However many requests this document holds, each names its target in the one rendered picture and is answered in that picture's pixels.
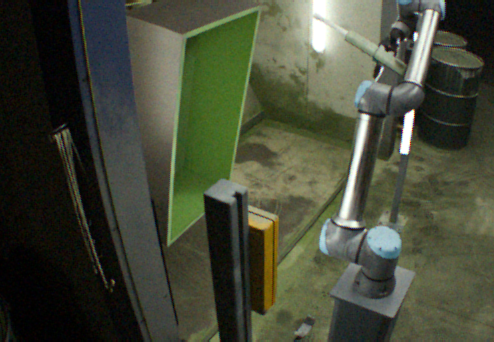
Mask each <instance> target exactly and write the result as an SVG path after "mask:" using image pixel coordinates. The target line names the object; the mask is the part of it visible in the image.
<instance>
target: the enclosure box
mask: <svg viewBox="0 0 494 342"><path fill-rule="evenodd" d="M261 9H262V5H260V4H257V3H255V2H253V1H250V0H160V1H157V2H153V3H150V4H147V5H144V6H141V7H137V8H135V9H131V10H129V11H126V14H127V16H126V19H127V24H128V25H127V29H128V33H129V34H128V38H129V43H130V44H129V49H130V54H131V55H130V59H131V64H132V68H131V69H132V74H133V79H134V80H133V85H134V90H135V101H136V106H137V112H138V116H137V117H138V123H139V129H140V134H141V145H142V151H143V156H144V162H145V168H146V174H147V180H148V185H149V190H150V196H151V198H153V200H154V206H155V211H156V214H157V218H158V223H159V229H160V235H161V241H162V244H163V245H165V246H167V247H169V245H170V244H171V243H172V242H174V241H175V240H176V239H177V238H178V237H179V236H180V235H182V233H184V232H185V231H186V230H187V229H188V228H189V227H190V226H191V225H192V224H194V223H195V222H196V221H197V220H198V219H199V218H200V217H201V216H203V215H204V214H205V213H204V202H203V193H204V192H205V191H207V190H208V189H209V188H210V187H212V186H213V185H214V184H215V183H217V182H218V181H219V180H220V179H225V180H228V181H231V178H232V173H233V167H234V161H235V155H236V149H237V143H238V137H239V131H240V126H241V120H242V115H243V109H244V103H245V97H246V91H247V87H248V81H249V75H250V70H251V64H252V59H253V53H254V49H255V44H256V38H257V28H258V23H259V18H260V14H261Z"/></svg>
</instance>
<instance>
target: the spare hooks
mask: <svg viewBox="0 0 494 342"><path fill-rule="evenodd" d="M69 124H71V121H69V122H67V123H65V124H63V125H61V126H59V127H57V128H54V129H53V130H51V131H50V132H48V139H49V142H50V143H52V139H53V140H55V137H56V141H57V145H58V150H59V153H60V155H61V161H62V163H63V166H64V173H65V176H66V178H67V182H68V187H69V192H70V195H71V198H72V201H73V205H74V208H75V213H76V217H77V220H78V223H79V225H80V229H81V233H82V235H83V238H84V241H85V245H86V247H87V250H88V253H89V257H90V259H91V262H92V266H93V269H94V271H95V274H96V275H97V270H96V269H95V267H99V269H100V271H101V274H102V277H103V281H104V283H105V286H106V288H107V286H110V287H111V286H113V285H114V280H111V283H110V284H109V283H107V282H106V281H105V279H104V276H103V272H102V270H101V267H100V264H99V261H98V258H97V257H100V256H103V252H102V253H101V255H99V254H97V253H96V252H95V249H94V246H93V245H94V244H95V240H94V239H93V240H92V239H91V236H90V233H89V229H88V226H91V221H90V220H89V223H88V222H87V221H86V218H85V215H84V210H83V204H82V201H81V196H80V193H79V190H78V184H77V181H76V173H75V168H74V163H73V157H72V155H73V153H72V148H71V143H72V144H73V143H74V141H73V140H72V138H71V136H70V135H71V134H70V131H69V129H68V125H69ZM57 131H58V133H57ZM55 133H56V135H55ZM51 135H52V138H51ZM61 135H63V139H64V143H65V148H66V152H67V155H68V161H67V158H66V155H65V150H64V147H63V144H62V139H61ZM67 141H68V142H67ZM60 144H61V145H60ZM61 146H62V148H61ZM61 149H62V152H63V155H64V157H65V159H64V157H63V155H62V152H61ZM73 149H74V151H75V152H76V154H77V158H78V160H79V162H80V164H81V167H82V169H83V171H84V173H85V177H86V178H87V180H88V182H89V178H88V177H87V174H86V172H85V168H84V165H83V164H82V163H81V159H80V156H79V154H78V152H77V149H76V147H75V146H74V144H73ZM64 160H65V163H66V166H67V169H68V173H67V170H66V167H65V165H64ZM68 162H69V165H70V169H71V172H72V176H71V172H70V169H69V166H68ZM68 174H69V177H70V180H71V183H72V187H73V189H72V187H71V184H70V181H69V177H68ZM73 191H74V193H75V197H76V200H77V202H76V201H75V198H74V195H73ZM77 203H78V206H79V209H78V206H77ZM80 221H81V223H80ZM81 224H82V226H81ZM85 228H86V229H85ZM86 231H87V234H88V237H89V238H88V237H87V234H86ZM85 239H86V240H85ZM89 244H91V246H92V249H93V254H94V255H95V258H96V263H94V260H93V258H92V254H91V249H90V247H89ZM107 290H108V291H109V292H110V293H111V292H112V288H110V290H109V289H108V288H107Z"/></svg>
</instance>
